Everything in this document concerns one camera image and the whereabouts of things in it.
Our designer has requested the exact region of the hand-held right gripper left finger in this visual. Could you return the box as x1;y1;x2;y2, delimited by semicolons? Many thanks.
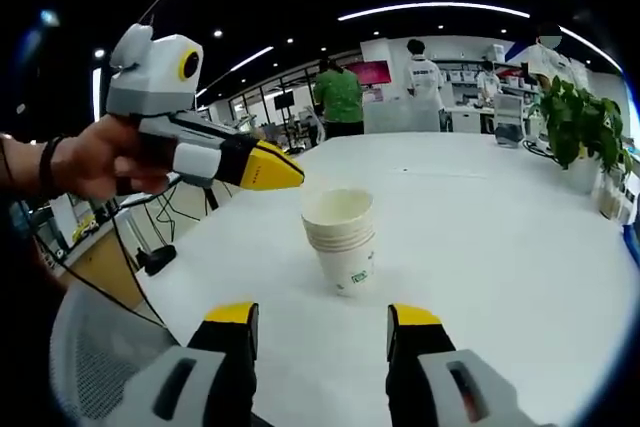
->
106;301;261;427

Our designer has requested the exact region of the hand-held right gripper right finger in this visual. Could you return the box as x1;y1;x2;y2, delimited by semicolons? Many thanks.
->
385;302;540;427

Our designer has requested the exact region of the stack of white paper cups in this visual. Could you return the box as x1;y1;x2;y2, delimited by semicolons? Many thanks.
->
301;187;377;299

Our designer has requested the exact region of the person's left hand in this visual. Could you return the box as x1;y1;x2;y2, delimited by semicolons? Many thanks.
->
52;114;181;202

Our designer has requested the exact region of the black wristband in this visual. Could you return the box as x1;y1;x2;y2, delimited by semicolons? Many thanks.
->
38;134;66;198

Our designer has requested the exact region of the pink monitor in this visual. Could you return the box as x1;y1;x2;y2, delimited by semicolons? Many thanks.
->
344;60;392;89

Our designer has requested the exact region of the white table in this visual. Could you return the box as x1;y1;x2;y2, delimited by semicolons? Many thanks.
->
132;131;636;427

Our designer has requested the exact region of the wooden cabinet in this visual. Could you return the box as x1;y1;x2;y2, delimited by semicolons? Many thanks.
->
54;224;146;308

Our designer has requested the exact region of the yellow object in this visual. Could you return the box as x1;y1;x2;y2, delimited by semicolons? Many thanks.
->
72;216;100;243

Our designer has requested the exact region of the white office chair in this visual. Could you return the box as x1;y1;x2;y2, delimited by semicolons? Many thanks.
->
493;94;525;149

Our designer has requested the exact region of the pale small container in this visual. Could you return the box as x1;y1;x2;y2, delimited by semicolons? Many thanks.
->
592;174;626;222

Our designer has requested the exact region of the white plant pot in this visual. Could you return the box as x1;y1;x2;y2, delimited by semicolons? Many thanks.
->
562;154;609;196

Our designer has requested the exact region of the green potted plant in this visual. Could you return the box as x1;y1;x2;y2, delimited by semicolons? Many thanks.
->
537;75;634;173

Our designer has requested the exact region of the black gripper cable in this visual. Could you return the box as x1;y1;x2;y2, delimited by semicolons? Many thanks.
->
62;181;174;336

